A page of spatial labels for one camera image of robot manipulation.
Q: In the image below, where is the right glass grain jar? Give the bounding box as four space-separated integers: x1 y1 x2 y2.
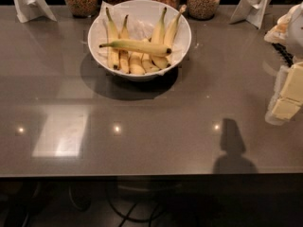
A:
187 0 221 20

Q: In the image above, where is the white paper bowl liner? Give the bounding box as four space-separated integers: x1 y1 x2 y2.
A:
98 0 187 79

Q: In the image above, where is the right centre yellow banana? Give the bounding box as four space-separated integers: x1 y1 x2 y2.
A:
151 8 169 69

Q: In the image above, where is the white ceramic bowl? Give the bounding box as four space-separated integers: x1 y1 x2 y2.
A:
88 0 191 81

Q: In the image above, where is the white paper stand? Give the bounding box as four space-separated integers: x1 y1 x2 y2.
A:
230 0 272 29
13 0 56 23

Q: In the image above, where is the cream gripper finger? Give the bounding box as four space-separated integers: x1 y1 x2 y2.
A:
265 98 300 126

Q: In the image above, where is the short middle yellow banana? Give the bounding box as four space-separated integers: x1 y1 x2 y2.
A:
129 52 145 75

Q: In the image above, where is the crosswise yellow banana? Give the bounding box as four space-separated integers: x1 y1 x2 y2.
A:
98 39 172 57

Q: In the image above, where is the rightmost yellow banana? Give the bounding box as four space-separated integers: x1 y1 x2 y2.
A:
163 4 187 65

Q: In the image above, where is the black floor cable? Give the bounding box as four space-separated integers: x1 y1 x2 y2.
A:
105 177 178 227

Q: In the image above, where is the leftmost yellow banana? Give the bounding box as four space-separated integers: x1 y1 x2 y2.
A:
106 9 119 70

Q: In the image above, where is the left white paper stand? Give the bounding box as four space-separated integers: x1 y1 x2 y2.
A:
13 0 56 23

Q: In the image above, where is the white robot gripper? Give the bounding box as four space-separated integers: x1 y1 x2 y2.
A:
264 2 303 103

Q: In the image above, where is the right white paper stand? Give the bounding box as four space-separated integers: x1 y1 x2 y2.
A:
230 0 272 29

